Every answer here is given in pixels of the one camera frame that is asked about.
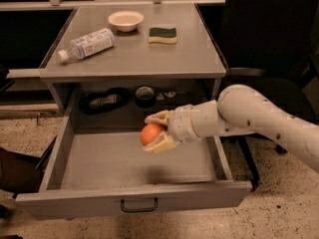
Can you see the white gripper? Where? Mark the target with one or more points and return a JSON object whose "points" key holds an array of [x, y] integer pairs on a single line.
{"points": [[179, 124]]}

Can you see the orange fruit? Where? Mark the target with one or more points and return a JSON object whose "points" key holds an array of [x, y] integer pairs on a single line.
{"points": [[150, 132]]}

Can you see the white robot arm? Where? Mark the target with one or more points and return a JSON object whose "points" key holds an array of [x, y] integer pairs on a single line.
{"points": [[239, 110]]}

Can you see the grey open top drawer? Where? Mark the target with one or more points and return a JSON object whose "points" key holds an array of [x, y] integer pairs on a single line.
{"points": [[99, 160]]}

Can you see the small crumpled foil pieces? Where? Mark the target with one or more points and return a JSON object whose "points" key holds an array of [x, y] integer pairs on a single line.
{"points": [[161, 96]]}

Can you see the black tape roll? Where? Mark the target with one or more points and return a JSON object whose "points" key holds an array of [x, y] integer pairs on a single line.
{"points": [[145, 97]]}

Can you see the grey metal cabinet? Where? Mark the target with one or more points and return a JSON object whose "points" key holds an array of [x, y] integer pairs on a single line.
{"points": [[193, 56]]}

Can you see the green and yellow sponge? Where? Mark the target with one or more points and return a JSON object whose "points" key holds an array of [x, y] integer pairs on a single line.
{"points": [[162, 35]]}

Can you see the clear plastic water bottle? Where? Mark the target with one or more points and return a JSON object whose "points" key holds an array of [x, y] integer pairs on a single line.
{"points": [[88, 45]]}

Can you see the white bowl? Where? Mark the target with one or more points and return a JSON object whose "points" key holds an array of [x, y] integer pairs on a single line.
{"points": [[126, 21]]}

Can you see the black office chair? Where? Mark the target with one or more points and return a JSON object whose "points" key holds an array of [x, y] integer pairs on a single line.
{"points": [[266, 44]]}

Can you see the black drawer handle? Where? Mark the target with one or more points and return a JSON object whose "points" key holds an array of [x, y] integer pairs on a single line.
{"points": [[139, 205]]}

